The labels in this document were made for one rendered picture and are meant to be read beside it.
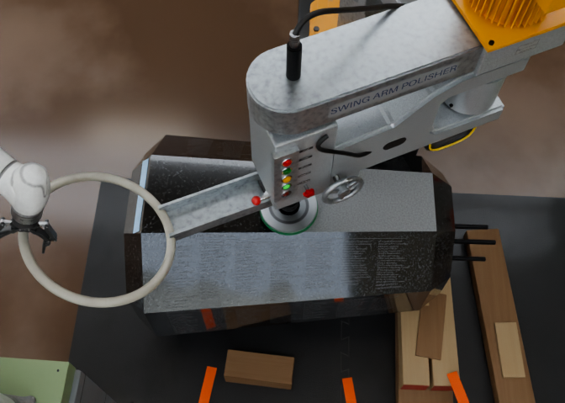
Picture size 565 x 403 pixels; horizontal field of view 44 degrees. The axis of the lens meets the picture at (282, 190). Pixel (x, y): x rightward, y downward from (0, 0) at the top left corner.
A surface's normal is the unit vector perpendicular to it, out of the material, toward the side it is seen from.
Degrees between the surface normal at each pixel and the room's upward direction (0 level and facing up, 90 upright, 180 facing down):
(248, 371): 0
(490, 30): 0
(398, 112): 40
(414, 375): 0
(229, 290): 45
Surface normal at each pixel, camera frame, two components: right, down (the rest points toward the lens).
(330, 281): 0.01, 0.31
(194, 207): 0.04, -0.46
